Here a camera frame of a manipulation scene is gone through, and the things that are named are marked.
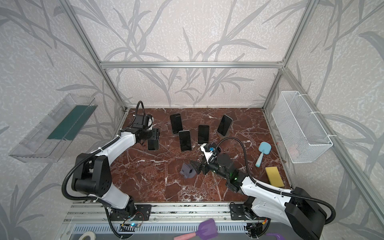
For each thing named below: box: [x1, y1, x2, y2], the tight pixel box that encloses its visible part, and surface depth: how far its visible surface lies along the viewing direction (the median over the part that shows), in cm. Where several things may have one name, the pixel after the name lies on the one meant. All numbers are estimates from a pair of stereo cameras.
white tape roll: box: [78, 231, 97, 240], surface depth 69 cm
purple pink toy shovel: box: [173, 218, 218, 240], surface depth 69 cm
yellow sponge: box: [265, 166, 285, 188], surface depth 87 cm
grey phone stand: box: [179, 163, 197, 179], surface depth 84 cm
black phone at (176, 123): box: [170, 113, 183, 134], surface depth 102 cm
